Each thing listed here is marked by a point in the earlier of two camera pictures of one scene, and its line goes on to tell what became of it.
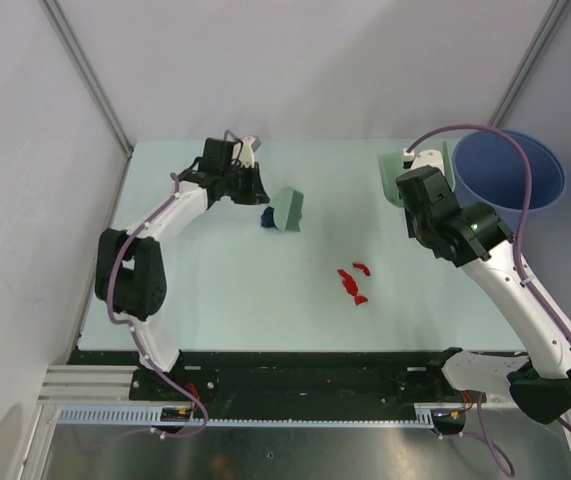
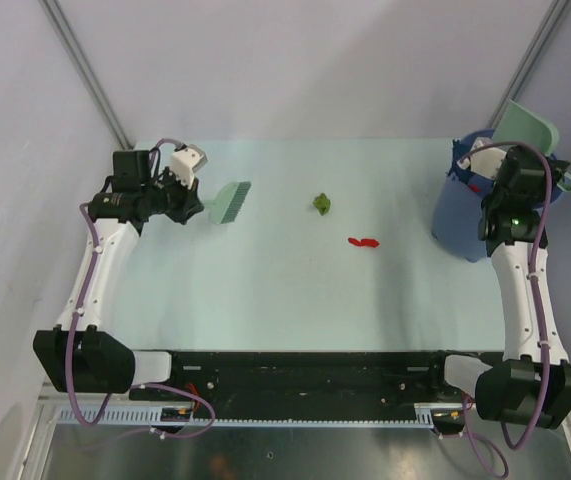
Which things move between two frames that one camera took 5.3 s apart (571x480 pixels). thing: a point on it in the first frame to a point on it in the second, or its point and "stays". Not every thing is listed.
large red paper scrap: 348,282 to 366,242
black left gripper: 256,194 to 190,204
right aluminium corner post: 534,55 stays
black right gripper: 411,231 to 556,166
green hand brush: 287,210 to 228,202
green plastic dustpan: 391,167 to 521,125
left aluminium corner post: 88,72 stays
